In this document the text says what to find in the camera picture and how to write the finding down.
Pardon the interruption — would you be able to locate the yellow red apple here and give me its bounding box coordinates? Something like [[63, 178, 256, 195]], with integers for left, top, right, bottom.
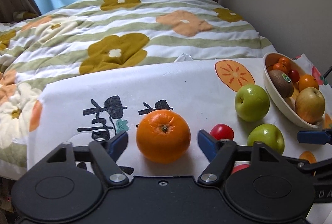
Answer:
[[295, 87, 325, 125]]

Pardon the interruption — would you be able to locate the green apple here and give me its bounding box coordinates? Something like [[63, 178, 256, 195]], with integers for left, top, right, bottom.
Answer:
[[235, 84, 270, 122], [247, 123, 285, 155]]

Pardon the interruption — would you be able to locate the large orange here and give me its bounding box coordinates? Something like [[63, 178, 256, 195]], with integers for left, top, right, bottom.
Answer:
[[136, 109, 191, 164]]

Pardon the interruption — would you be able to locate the brown kiwi with sticker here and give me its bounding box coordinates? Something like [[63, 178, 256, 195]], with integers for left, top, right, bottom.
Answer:
[[269, 70, 294, 98]]

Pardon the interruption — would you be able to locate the red cherry tomato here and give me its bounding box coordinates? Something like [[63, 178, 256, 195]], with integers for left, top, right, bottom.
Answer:
[[288, 69, 300, 84]]

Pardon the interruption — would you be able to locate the small orange mandarin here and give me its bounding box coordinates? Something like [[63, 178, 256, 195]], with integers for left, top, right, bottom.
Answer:
[[272, 63, 288, 74]]

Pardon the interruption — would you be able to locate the red tomato on table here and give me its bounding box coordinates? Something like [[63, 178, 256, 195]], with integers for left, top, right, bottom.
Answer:
[[210, 124, 234, 140]]

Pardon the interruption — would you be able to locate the white fruit print tablecloth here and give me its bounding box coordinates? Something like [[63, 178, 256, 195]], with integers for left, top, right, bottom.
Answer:
[[25, 53, 332, 224]]

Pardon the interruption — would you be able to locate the cream ceramic fruit bowl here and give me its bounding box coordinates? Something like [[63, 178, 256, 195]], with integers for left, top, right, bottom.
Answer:
[[263, 52, 326, 129]]

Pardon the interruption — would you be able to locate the floral striped quilt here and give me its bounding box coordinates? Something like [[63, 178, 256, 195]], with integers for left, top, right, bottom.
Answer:
[[1, 0, 274, 180]]

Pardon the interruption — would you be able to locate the black cable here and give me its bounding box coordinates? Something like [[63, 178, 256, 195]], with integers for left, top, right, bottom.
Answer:
[[320, 65, 332, 82]]

